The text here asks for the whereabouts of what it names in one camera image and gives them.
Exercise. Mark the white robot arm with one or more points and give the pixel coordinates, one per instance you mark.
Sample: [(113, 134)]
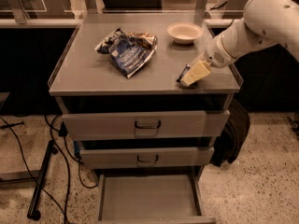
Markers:
[(264, 24)]

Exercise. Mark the grey drawer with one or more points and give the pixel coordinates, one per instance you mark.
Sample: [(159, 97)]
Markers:
[(154, 199), (145, 125), (146, 157)]

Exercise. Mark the grey bottom drawer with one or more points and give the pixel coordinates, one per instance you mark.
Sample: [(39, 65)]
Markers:
[(154, 199)]

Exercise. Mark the grey top drawer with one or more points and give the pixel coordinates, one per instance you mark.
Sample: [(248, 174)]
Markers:
[(145, 125)]

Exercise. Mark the blue rxbar blueberry bar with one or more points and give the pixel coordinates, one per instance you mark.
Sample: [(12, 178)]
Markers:
[(183, 73)]

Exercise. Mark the blue crumpled chip bag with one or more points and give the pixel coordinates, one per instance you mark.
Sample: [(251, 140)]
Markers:
[(129, 52)]

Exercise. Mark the white bowl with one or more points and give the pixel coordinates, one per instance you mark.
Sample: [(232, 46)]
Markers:
[(184, 33)]

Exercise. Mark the black stand leg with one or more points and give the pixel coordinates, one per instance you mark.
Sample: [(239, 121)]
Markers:
[(33, 212)]

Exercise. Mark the grey drawer cabinet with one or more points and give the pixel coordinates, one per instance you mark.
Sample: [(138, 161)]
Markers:
[(85, 82)]

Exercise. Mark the black backpack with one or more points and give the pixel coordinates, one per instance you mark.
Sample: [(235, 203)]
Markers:
[(228, 145)]

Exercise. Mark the black bin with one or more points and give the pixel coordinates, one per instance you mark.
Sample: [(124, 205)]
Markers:
[(132, 4)]

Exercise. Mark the grey middle drawer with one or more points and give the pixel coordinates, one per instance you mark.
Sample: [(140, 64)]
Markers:
[(146, 157)]

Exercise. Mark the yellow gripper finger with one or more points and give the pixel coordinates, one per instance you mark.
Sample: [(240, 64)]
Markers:
[(196, 73), (199, 60)]

